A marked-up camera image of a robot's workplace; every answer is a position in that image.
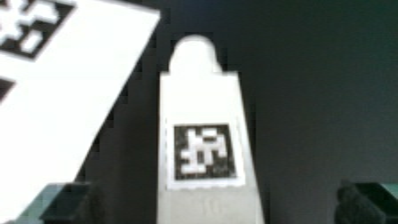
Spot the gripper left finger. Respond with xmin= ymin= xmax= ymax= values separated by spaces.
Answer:
xmin=37 ymin=181 xmax=106 ymax=224

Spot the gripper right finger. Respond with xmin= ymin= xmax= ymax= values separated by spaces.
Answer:
xmin=336 ymin=182 xmax=398 ymax=224

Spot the white table leg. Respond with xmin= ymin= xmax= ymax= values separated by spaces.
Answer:
xmin=156 ymin=35 xmax=265 ymax=224

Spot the white sheet with fiducial tags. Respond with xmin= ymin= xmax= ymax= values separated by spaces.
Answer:
xmin=0 ymin=0 xmax=160 ymax=223

